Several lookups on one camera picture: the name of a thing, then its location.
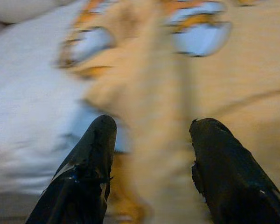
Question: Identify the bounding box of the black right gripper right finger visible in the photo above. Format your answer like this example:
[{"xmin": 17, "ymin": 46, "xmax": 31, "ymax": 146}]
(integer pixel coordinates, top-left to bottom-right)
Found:
[{"xmin": 189, "ymin": 118, "xmax": 280, "ymax": 224}]

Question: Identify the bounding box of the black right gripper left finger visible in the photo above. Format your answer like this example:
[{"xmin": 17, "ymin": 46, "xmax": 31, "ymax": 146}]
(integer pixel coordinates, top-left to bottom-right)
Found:
[{"xmin": 25, "ymin": 114, "xmax": 118, "ymax": 224}]

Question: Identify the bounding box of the white quilted mattress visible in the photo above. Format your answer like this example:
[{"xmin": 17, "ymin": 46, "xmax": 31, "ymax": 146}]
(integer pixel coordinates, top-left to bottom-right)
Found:
[{"xmin": 0, "ymin": 2, "xmax": 131, "ymax": 194}]

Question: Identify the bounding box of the yellow cartoon print blanket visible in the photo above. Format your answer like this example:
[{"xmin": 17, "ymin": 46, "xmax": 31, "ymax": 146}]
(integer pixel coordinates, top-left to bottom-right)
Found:
[{"xmin": 53, "ymin": 0, "xmax": 280, "ymax": 224}]

